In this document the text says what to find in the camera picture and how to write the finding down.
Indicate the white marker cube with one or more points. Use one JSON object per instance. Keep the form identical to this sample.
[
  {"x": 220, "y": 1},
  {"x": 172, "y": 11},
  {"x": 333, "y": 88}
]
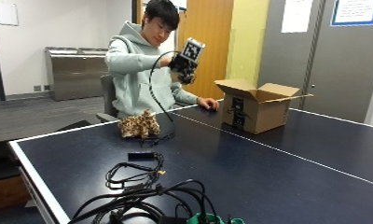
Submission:
[{"x": 193, "y": 49}]

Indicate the open cardboard box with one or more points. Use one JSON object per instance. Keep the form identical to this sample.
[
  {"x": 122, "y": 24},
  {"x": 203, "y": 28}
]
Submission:
[{"x": 255, "y": 110}]

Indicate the wooden door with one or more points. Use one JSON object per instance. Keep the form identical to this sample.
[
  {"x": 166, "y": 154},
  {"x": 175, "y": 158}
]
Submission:
[{"x": 207, "y": 46}]

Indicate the the person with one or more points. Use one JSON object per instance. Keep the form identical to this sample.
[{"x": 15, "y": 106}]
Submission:
[{"x": 131, "y": 74}]

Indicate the leopard print soft toy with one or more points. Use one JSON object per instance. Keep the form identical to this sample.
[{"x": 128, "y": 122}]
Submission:
[{"x": 139, "y": 125}]

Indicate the grey office chair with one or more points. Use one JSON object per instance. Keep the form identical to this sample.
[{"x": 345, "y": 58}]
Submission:
[{"x": 108, "y": 96}]

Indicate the small black box device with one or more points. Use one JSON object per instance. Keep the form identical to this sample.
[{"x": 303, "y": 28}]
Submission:
[{"x": 140, "y": 156}]

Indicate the stainless steel waste bin unit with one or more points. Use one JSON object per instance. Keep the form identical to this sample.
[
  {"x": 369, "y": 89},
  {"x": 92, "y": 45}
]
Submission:
[{"x": 75, "y": 74}]

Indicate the white paper sheet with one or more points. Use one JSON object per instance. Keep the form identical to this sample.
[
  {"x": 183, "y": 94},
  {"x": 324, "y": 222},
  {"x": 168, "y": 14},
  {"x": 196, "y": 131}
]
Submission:
[{"x": 297, "y": 15}]

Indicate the grey double door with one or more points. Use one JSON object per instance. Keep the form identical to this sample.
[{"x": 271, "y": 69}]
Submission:
[{"x": 340, "y": 62}]

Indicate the green plastic object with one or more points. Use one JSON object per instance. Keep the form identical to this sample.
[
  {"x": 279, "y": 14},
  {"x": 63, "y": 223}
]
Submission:
[{"x": 207, "y": 219}]

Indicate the blue framed poster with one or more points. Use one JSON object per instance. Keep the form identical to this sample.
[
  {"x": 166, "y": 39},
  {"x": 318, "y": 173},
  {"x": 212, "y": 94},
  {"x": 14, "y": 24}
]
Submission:
[{"x": 356, "y": 12}]

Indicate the wooden cabinet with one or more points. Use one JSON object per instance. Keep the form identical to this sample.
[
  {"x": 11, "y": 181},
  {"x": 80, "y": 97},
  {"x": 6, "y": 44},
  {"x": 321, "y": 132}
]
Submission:
[{"x": 6, "y": 193}]

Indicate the grey wall outlet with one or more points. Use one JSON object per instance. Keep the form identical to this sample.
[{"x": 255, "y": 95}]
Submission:
[{"x": 38, "y": 88}]

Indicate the white wall board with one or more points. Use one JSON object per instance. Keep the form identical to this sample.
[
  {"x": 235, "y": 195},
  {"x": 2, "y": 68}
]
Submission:
[{"x": 7, "y": 12}]

